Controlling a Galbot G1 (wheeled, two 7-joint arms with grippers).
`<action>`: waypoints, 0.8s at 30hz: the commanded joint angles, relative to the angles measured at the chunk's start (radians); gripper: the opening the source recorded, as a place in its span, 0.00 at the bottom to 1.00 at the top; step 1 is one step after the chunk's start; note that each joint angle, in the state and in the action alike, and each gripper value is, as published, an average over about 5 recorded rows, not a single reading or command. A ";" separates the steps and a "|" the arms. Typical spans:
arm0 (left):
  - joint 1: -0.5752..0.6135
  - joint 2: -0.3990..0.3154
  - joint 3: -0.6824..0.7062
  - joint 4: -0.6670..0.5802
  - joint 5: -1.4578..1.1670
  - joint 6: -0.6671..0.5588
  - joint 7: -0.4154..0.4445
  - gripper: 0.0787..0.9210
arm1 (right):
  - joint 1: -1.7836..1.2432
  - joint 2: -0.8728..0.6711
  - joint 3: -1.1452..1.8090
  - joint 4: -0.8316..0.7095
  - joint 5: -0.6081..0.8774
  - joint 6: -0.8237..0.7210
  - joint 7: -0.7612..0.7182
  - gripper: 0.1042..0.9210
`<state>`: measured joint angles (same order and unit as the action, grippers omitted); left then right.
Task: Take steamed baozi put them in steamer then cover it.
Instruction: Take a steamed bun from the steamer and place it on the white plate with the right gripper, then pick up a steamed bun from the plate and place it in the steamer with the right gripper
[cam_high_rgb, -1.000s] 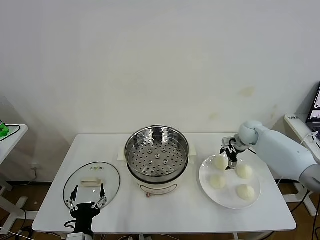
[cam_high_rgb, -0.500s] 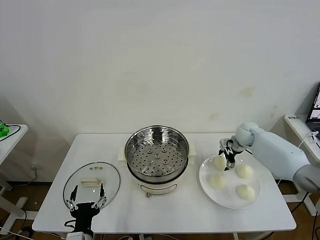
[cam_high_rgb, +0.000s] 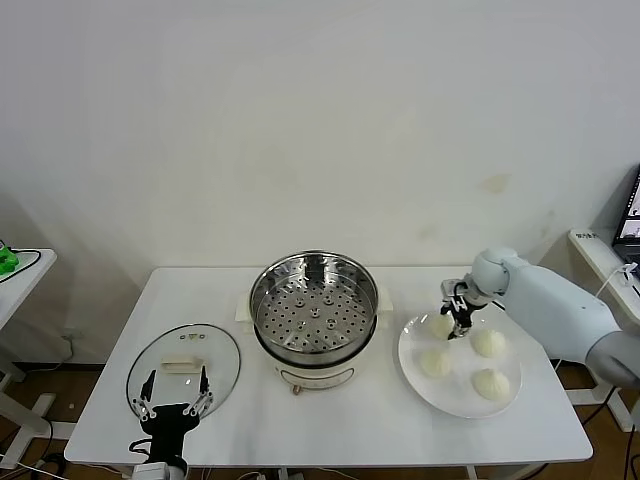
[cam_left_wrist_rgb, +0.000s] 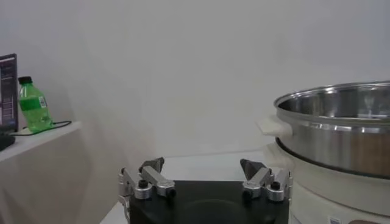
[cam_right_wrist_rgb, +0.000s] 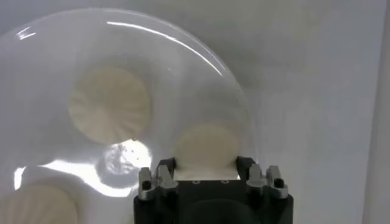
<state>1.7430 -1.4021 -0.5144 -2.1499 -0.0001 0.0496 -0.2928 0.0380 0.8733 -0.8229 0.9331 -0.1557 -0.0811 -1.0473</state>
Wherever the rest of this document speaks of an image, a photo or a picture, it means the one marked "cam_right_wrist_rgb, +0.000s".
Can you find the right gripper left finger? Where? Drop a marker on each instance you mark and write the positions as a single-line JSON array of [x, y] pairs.
[[164, 181]]

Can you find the white steamed baozi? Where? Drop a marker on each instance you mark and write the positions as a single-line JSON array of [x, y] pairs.
[[207, 146], [109, 105], [36, 207]]

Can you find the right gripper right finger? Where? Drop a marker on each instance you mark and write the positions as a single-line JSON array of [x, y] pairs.
[[256, 178]]

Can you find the white round plate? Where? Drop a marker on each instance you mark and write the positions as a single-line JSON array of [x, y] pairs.
[[45, 91]]

